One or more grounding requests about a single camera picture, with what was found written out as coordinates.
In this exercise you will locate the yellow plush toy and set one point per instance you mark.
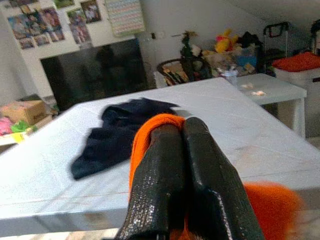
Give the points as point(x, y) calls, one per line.
point(225, 43)

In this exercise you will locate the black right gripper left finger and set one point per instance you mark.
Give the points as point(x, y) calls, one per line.
point(157, 180)

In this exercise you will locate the dark navy garment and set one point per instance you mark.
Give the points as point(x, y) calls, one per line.
point(110, 140)

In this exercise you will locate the small white table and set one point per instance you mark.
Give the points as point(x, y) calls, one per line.
point(277, 91)

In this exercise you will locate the pink toy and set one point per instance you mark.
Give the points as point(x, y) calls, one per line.
point(5, 126)

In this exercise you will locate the clear plastic cup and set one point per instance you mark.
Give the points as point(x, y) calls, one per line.
point(229, 78)

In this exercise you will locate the red folded cloth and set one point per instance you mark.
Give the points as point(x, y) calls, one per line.
point(297, 61)

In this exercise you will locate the white storage bin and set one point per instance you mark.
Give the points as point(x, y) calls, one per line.
point(297, 80)

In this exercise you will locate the wall photo print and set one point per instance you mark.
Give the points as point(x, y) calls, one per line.
point(26, 43)
point(90, 11)
point(79, 26)
point(21, 26)
point(64, 3)
point(57, 35)
point(50, 18)
point(41, 40)

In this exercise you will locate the dark artificial flower plant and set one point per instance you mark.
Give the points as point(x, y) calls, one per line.
point(188, 47)

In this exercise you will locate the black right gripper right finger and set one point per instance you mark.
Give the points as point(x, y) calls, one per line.
point(215, 190)

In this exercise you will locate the pastel zigzag wall calendar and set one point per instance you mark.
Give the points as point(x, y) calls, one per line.
point(125, 17)

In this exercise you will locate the brown cardboard box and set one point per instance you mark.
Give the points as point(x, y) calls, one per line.
point(25, 112)

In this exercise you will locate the black television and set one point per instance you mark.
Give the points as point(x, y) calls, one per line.
point(95, 75)

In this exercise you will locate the orange garment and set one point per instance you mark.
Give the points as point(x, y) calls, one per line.
point(272, 207)

